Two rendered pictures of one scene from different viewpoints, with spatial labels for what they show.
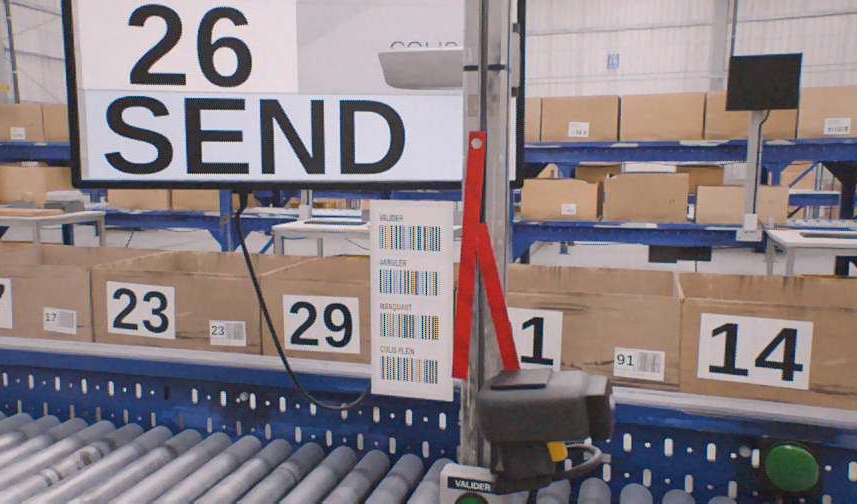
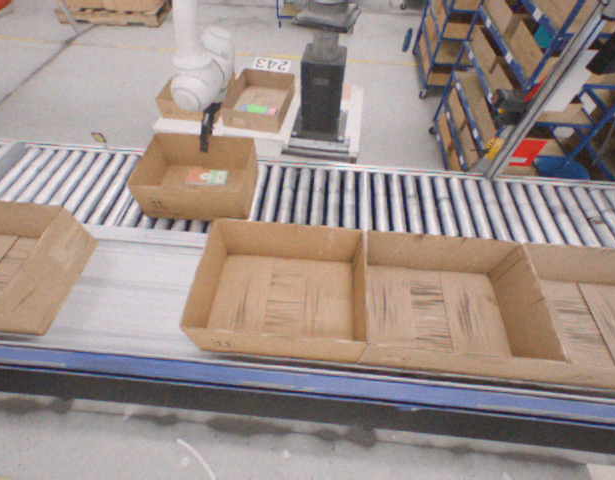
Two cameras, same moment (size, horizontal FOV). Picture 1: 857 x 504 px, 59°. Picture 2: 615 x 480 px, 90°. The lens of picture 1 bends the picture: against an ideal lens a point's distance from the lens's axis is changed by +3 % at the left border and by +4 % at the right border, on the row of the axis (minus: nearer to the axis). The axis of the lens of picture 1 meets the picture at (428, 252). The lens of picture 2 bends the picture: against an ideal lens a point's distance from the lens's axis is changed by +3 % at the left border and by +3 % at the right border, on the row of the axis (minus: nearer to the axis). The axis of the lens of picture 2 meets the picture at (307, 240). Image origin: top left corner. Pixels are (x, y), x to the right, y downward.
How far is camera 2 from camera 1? 1.89 m
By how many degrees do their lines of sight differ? 116
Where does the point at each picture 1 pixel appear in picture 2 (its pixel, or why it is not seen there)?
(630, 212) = not seen: outside the picture
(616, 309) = (558, 250)
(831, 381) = (418, 259)
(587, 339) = (561, 263)
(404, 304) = (571, 84)
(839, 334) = (425, 243)
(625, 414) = not seen: hidden behind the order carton
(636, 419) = not seen: hidden behind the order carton
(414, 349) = (558, 97)
